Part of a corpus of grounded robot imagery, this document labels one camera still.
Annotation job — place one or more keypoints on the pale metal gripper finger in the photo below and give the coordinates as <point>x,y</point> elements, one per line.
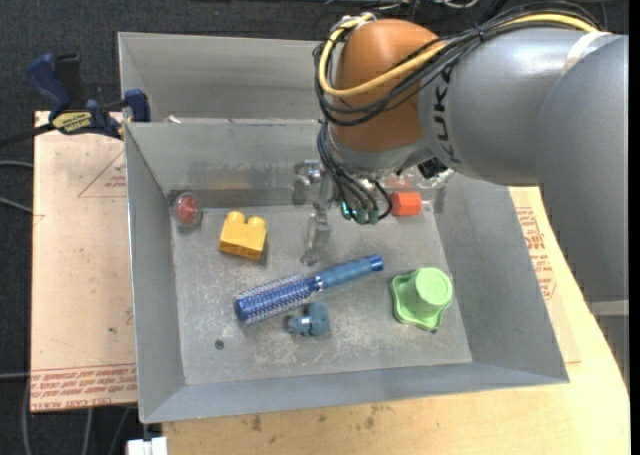
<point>324,225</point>
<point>311,248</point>

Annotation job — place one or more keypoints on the blue round hairbrush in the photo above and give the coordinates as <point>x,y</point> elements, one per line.
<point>280,293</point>

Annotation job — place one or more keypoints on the yellow toy building brick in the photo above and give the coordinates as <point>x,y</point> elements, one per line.
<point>242,238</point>

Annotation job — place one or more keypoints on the small teal toy figure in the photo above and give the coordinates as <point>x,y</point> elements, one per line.
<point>312,320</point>

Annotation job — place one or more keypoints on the orange-red block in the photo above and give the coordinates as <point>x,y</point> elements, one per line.
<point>406,204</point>

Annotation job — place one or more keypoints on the grey metal bin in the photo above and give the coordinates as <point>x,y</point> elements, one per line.
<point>350,343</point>

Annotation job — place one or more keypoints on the green plastic cup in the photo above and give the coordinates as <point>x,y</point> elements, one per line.
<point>425,295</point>

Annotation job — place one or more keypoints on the red ball in clear dome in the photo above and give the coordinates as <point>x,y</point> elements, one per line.
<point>186,210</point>

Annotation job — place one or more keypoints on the brown cardboard board, red print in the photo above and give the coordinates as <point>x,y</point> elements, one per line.
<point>80,268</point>

